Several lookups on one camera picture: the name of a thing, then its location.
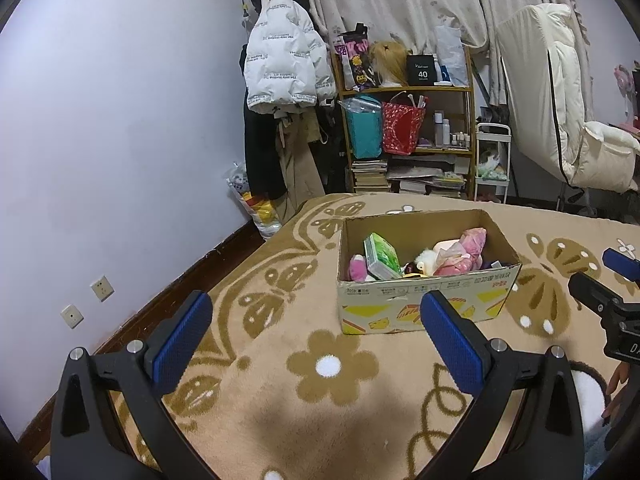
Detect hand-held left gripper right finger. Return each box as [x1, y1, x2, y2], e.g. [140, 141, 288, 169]
[420, 290, 586, 480]

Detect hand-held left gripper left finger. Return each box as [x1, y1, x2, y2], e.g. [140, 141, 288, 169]
[51, 290, 215, 480]

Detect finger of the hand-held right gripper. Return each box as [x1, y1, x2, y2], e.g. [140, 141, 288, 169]
[568, 272, 626, 321]
[601, 248, 640, 282]

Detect pink roll cake plush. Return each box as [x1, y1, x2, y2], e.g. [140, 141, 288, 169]
[432, 227, 487, 277]

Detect printed cardboard box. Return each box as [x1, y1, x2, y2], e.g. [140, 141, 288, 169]
[336, 208, 523, 336]

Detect green tissue pack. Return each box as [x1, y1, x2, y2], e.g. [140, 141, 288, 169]
[363, 232, 402, 281]

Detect person's right hand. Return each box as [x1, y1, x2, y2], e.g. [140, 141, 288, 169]
[601, 360, 633, 427]

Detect pink plush toy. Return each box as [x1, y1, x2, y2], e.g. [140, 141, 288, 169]
[348, 254, 370, 282]

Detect clear plastic bag yellow contents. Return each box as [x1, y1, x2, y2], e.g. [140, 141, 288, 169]
[225, 162, 283, 238]

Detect white folding recliner chair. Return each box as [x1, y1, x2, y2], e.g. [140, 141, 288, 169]
[497, 2, 640, 211]

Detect pink flower decoration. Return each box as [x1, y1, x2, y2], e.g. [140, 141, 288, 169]
[614, 62, 636, 96]

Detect white trolley cart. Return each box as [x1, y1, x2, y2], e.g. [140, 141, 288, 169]
[474, 122, 513, 204]

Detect stack of books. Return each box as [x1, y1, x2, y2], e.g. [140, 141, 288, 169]
[350, 152, 471, 200]

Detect black hanging garments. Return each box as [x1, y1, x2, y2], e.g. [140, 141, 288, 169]
[243, 92, 347, 201]

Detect group of cosmetic bottles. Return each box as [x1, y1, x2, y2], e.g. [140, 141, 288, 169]
[432, 110, 473, 150]

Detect beige hanging pants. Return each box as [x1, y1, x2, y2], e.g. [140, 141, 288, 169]
[274, 110, 326, 223]

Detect red patterned bag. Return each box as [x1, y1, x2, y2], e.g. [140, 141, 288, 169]
[381, 92, 427, 156]

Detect teal bag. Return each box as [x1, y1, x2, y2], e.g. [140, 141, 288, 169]
[340, 95, 383, 159]

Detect yellow wooden shelf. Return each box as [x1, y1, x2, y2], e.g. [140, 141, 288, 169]
[334, 45, 477, 201]

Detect white plastic bag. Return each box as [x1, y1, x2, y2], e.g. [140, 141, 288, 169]
[434, 24, 468, 86]

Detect black box white print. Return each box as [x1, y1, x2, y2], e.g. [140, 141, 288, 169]
[406, 53, 441, 87]

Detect blond wig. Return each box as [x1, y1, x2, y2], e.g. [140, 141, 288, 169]
[369, 40, 413, 87]

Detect purple packaged doll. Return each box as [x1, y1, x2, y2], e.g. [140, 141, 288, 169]
[336, 24, 373, 92]

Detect white puffer jacket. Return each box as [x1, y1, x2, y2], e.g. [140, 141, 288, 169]
[244, 0, 337, 115]

